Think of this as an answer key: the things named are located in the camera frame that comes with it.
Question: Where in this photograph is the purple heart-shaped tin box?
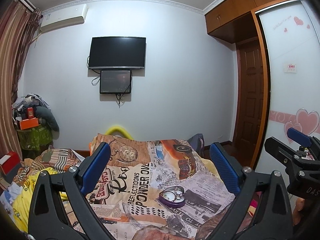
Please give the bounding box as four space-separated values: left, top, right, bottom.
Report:
158 186 185 208

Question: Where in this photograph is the red box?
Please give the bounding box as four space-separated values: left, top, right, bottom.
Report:
0 151 22 177

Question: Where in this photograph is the brown upper wardrobe cabinet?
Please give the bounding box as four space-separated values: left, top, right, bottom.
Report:
205 0 278 44

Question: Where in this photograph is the white wardrobe sliding door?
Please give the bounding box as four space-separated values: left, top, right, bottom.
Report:
254 0 320 176

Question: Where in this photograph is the black wall television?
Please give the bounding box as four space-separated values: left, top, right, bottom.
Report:
88 36 146 69

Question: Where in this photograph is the white air conditioner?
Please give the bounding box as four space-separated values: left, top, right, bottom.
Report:
40 4 88 33

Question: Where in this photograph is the small black wall monitor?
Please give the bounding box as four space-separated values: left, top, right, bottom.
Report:
100 70 132 94

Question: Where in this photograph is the brown wooden door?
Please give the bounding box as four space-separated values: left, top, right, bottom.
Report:
234 38 264 166

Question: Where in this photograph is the printed collage bed blanket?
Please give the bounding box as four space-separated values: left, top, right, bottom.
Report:
22 134 235 239

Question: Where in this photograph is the yellow headboard tube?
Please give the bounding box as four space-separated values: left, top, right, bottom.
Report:
104 125 133 140

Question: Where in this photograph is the yellow cloth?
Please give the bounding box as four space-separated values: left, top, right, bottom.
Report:
12 167 65 232

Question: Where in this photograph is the orange box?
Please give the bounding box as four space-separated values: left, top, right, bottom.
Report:
19 118 39 130

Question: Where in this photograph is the striped brown curtain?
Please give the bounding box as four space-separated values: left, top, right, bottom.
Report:
0 0 41 159

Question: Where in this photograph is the green patterned cloth pile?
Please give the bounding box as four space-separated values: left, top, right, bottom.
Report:
17 125 53 158

